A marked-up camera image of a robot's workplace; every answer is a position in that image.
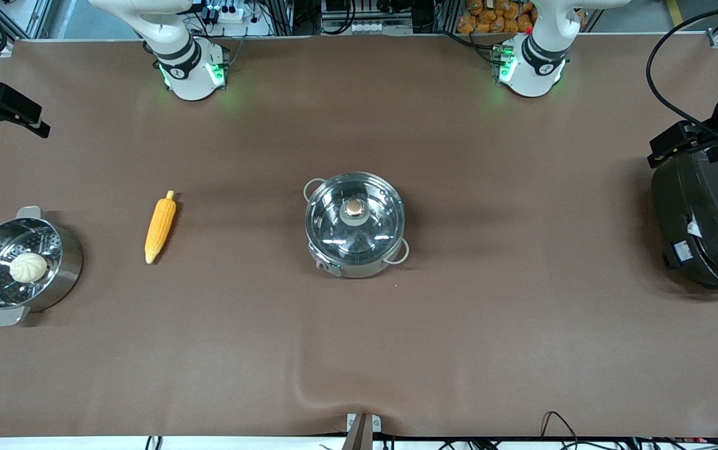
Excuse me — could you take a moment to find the black rice cooker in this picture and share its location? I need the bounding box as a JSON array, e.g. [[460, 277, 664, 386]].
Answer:
[[650, 150, 718, 296]]

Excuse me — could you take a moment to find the glass pot lid with knob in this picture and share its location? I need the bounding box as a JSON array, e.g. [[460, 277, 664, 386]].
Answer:
[[306, 173, 406, 260]]

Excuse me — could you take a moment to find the dark equipment rack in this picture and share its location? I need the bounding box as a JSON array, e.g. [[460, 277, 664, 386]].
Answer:
[[275, 0, 460, 36]]

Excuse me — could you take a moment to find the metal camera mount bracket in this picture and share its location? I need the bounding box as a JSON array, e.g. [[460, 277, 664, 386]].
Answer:
[[345, 412, 382, 450]]

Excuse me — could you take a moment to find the stainless steel steamer pot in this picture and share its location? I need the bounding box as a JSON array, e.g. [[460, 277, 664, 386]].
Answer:
[[0, 206, 83, 327]]

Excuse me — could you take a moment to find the white power strip with plugs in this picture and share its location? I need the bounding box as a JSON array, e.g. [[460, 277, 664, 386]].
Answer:
[[209, 3, 272, 37]]

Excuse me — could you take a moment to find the steel pot with glass lid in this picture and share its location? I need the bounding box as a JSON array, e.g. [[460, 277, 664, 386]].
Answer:
[[304, 172, 410, 279]]

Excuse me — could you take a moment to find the yellow corn cob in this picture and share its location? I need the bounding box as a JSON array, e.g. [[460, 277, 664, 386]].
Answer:
[[144, 191, 178, 264]]

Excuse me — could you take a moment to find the white steamed bun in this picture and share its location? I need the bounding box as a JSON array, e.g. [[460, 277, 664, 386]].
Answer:
[[9, 252, 48, 283]]

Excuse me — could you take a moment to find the brown table mat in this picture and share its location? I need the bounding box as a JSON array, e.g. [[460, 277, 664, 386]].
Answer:
[[0, 34, 718, 438]]

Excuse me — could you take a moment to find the pile of orange packs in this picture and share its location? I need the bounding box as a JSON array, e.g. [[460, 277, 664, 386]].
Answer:
[[457, 0, 536, 34]]

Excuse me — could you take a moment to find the looped black cable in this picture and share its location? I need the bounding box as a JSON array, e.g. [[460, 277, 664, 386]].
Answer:
[[539, 411, 579, 450]]

